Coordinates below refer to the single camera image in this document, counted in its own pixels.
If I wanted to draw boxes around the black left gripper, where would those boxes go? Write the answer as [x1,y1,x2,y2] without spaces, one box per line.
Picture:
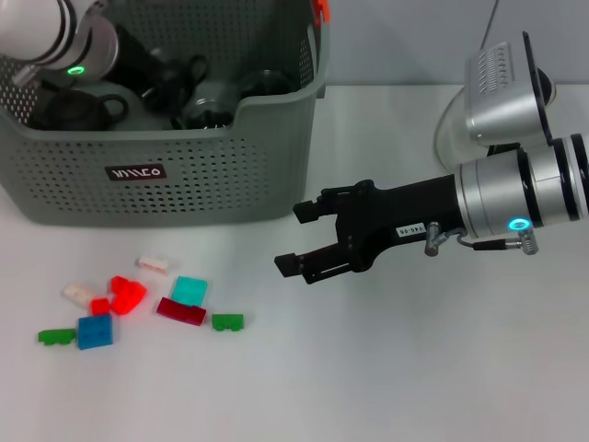
[105,25,190,111]

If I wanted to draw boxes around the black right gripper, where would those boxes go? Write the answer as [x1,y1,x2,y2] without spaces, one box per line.
[273,174,464,285]

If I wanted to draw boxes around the grey-green perforated storage bin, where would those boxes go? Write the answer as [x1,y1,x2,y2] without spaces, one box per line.
[0,0,332,230]

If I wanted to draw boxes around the dark clay teapot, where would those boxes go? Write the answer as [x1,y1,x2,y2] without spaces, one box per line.
[29,87,130,132]

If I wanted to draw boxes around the green building brick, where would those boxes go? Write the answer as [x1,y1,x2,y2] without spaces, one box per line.
[211,312,245,332]
[37,327,78,346]

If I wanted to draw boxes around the teal building brick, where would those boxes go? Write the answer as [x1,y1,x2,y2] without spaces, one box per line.
[170,274,209,308]

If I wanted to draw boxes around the dark red brick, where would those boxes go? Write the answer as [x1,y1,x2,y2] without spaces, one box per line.
[156,297,207,327]

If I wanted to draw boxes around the white building brick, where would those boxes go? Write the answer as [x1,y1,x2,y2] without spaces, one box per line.
[134,256,172,276]
[62,281,100,308]

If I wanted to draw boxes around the large bright red brick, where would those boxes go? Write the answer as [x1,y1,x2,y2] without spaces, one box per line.
[109,274,148,317]

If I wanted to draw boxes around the blue building brick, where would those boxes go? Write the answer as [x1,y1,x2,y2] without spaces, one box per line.
[76,314,115,351]

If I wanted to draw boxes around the right gripper cable with plug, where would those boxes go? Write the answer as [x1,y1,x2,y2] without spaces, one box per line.
[422,220,524,257]

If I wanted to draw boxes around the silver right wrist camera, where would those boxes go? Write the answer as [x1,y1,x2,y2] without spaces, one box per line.
[464,30,553,148]

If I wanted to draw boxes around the thin grey wall cable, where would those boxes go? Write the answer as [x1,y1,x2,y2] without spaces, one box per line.
[478,0,502,50]

